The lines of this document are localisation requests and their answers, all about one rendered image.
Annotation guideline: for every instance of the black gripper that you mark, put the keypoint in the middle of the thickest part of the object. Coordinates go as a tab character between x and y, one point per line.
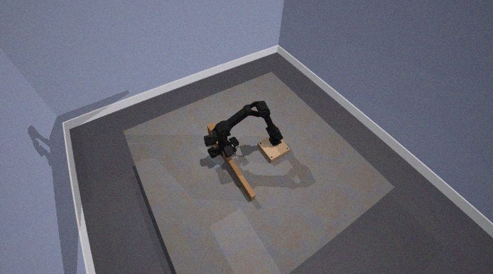
214	152

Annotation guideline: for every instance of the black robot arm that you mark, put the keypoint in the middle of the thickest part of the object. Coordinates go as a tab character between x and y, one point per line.
223	128

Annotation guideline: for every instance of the wooden post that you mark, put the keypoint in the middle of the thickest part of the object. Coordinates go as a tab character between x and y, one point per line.
210	128

